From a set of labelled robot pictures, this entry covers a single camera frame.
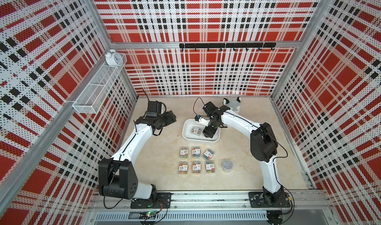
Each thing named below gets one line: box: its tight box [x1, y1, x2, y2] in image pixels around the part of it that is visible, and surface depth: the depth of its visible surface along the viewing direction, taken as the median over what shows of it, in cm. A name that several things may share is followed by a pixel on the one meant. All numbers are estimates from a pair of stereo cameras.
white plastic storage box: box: [181, 118, 221, 143], surface depth 100 cm
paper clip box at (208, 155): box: [202, 149, 214, 162], surface depth 89 cm
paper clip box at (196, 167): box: [191, 160, 202, 175], surface depth 84 cm
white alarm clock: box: [104, 49, 124, 66], surface depth 83 cm
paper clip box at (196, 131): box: [190, 126, 202, 136], surface depth 100 cm
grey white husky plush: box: [222, 96, 242, 113], surface depth 92 cm
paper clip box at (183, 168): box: [178, 161, 189, 175], surface depth 84 cm
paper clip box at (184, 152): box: [179, 147, 190, 159], surface depth 90 cm
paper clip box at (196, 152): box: [191, 147, 201, 159], surface depth 90 cm
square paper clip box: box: [205, 161, 216, 174], surface depth 84 cm
